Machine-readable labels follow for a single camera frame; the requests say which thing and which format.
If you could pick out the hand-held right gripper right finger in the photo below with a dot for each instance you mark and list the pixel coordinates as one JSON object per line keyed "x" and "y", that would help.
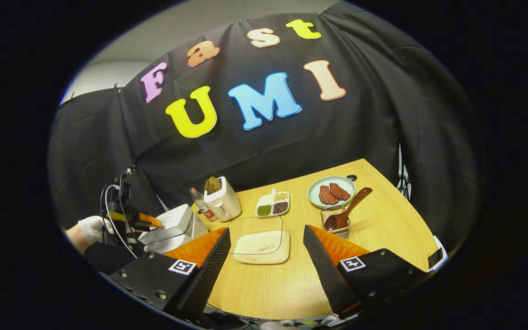
{"x": 323, "y": 275}

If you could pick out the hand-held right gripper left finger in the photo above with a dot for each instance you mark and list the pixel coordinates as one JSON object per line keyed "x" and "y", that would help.
{"x": 204, "y": 275}

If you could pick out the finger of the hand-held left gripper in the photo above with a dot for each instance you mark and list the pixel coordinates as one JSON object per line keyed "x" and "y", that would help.
{"x": 131, "y": 217}

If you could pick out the white rice cooker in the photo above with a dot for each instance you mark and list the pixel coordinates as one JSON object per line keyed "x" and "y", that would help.
{"x": 174, "y": 224}

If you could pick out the clear box of white rice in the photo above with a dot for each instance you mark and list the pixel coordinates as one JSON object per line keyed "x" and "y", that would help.
{"x": 261, "y": 245}

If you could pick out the brown wooden spoon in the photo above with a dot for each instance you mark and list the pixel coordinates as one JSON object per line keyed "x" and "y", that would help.
{"x": 351, "y": 208}

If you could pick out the clear plastic water bottle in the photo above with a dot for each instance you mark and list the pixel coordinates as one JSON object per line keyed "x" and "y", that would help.
{"x": 202, "y": 206}

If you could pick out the white toaster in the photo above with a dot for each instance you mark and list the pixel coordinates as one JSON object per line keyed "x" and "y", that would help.
{"x": 227, "y": 204}

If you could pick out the red meat piece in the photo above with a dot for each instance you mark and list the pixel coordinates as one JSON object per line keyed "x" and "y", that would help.
{"x": 327, "y": 196}
{"x": 341, "y": 191}

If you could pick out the pale green plate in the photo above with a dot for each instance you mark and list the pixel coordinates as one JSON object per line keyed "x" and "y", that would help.
{"x": 314, "y": 195}

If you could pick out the white divided bean dish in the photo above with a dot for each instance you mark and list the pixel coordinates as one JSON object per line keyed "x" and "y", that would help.
{"x": 272, "y": 206}

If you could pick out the brown toast slice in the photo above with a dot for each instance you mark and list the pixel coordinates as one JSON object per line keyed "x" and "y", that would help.
{"x": 212, "y": 184}

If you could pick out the black tripod stand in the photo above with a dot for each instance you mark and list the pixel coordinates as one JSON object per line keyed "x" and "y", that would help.
{"x": 404, "y": 183}

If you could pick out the black backdrop cloth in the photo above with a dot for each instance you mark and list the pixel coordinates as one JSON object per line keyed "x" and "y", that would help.
{"x": 360, "y": 114}

